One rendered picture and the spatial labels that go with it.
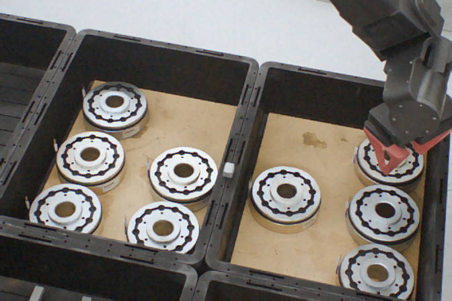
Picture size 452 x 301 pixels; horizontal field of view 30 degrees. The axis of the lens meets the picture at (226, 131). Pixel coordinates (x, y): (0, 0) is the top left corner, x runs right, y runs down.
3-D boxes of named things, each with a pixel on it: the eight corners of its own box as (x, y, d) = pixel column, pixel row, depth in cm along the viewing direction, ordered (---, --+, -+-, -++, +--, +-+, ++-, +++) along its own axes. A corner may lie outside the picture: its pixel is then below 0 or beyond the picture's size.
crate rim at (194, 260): (81, 37, 138) (79, 26, 137) (260, 69, 135) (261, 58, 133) (-19, 230, 112) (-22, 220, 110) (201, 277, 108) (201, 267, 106)
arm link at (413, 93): (424, -18, 95) (361, 11, 100) (405, 46, 87) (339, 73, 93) (477, 57, 99) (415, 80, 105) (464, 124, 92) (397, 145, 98)
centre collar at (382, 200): (368, 196, 124) (368, 193, 123) (401, 201, 123) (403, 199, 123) (366, 223, 121) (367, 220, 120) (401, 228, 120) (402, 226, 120)
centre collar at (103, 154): (80, 141, 129) (80, 138, 129) (111, 148, 128) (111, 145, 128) (68, 165, 126) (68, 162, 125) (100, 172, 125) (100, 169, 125)
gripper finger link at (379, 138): (428, 172, 112) (443, 124, 105) (388, 195, 109) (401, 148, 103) (393, 140, 116) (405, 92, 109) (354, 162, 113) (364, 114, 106)
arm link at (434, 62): (461, 32, 99) (413, 21, 100) (453, 70, 95) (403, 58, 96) (448, 74, 104) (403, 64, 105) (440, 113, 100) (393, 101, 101)
